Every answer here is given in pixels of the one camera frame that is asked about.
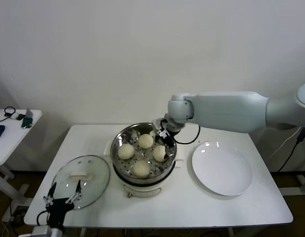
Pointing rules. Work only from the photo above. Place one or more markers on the white steamed baozi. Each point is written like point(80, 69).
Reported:
point(125, 151)
point(158, 153)
point(145, 141)
point(141, 169)

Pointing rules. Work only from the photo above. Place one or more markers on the round glass pot lid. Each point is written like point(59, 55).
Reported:
point(81, 176)

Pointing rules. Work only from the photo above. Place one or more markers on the white side table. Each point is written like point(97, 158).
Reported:
point(9, 146)

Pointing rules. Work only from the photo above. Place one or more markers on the white table base frame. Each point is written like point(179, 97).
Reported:
point(304, 182)

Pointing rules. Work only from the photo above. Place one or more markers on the stainless steel steamer basket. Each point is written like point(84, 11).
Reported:
point(120, 140)

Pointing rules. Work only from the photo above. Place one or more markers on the white round plate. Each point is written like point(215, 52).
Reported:
point(221, 170)

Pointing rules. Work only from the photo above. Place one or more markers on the white electric cooker pot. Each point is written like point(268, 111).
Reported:
point(142, 191)

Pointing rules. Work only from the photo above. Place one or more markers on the small white device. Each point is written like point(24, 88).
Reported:
point(14, 116)

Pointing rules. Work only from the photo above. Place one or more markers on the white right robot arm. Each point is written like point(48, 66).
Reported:
point(229, 111)

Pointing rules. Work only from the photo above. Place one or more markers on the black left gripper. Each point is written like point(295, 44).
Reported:
point(57, 209)

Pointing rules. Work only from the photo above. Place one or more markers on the small black device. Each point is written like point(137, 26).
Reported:
point(21, 117)

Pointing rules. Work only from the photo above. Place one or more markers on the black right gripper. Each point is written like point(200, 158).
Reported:
point(172, 130)

